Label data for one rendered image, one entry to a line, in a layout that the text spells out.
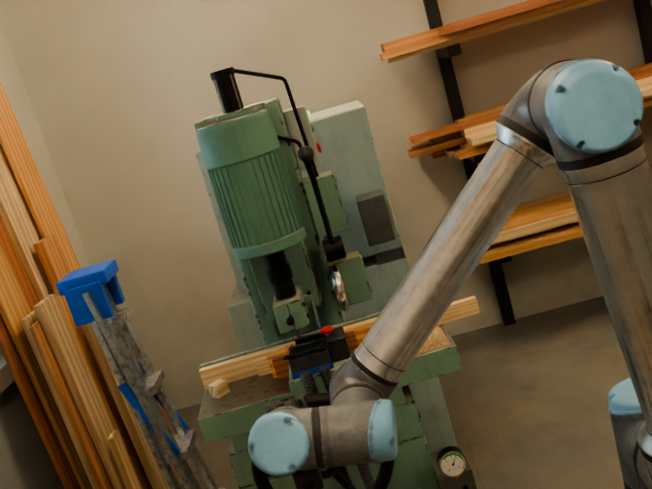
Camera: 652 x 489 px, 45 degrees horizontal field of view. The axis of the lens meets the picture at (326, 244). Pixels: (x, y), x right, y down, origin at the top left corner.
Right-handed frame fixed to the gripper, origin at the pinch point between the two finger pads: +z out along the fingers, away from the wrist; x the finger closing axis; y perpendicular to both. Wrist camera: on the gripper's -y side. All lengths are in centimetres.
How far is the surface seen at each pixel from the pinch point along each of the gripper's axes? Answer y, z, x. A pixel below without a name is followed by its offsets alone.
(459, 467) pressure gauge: -18.5, 27.3, -28.7
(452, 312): 14, 38, -39
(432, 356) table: 6.3, 24.7, -29.9
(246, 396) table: 9.1, 29.4, 13.0
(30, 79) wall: 190, 223, 109
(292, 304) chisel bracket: 26.5, 29.5, -2.8
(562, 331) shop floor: -6, 248, -113
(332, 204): 49, 44, -18
